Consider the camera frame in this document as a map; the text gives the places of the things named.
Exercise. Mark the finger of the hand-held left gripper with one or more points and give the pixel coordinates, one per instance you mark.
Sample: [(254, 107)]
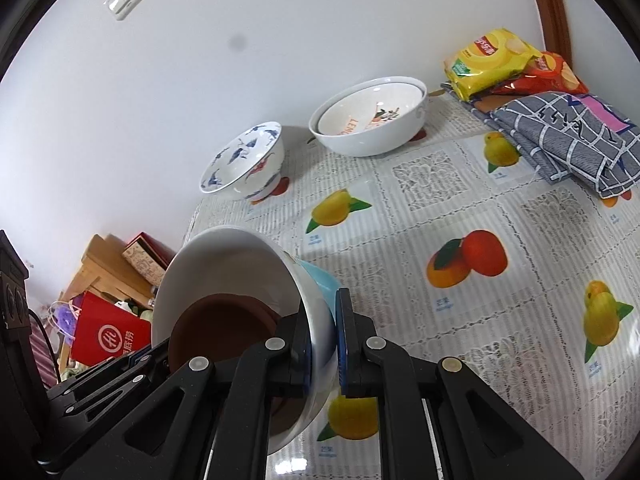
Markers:
[(125, 390), (100, 372)]

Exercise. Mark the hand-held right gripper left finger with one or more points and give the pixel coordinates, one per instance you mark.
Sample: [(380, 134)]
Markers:
[(306, 375)]

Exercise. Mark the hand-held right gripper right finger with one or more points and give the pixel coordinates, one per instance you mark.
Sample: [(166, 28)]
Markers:
[(342, 360)]

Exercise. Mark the teal square plate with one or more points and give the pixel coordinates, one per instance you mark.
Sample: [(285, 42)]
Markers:
[(320, 280)]

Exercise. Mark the brown round plate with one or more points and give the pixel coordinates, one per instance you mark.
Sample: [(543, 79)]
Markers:
[(220, 330)]

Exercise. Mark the plain white bowl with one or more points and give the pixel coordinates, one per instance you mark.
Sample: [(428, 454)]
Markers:
[(225, 265)]

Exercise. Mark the red paper bag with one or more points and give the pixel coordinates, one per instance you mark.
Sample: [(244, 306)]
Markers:
[(107, 332)]

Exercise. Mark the light wooden box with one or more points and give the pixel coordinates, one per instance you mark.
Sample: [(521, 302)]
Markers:
[(100, 270)]

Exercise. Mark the patterned red-edged box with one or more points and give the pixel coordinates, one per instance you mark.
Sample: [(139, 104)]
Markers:
[(147, 257)]

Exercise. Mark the blue floral white bowl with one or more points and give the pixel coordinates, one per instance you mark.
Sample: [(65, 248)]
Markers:
[(250, 160)]

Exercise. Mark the white bowl with orange print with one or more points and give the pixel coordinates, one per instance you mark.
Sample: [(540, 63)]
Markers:
[(360, 110)]

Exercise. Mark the grey checked cloth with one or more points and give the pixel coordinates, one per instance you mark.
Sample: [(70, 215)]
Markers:
[(565, 135)]

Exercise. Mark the yellow chip bag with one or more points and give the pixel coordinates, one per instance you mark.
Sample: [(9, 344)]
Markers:
[(490, 60)]

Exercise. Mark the red chip bag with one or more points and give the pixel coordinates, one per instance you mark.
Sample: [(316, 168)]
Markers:
[(555, 75)]

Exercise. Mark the brown wooden door frame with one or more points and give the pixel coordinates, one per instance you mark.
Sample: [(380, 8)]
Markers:
[(550, 5)]

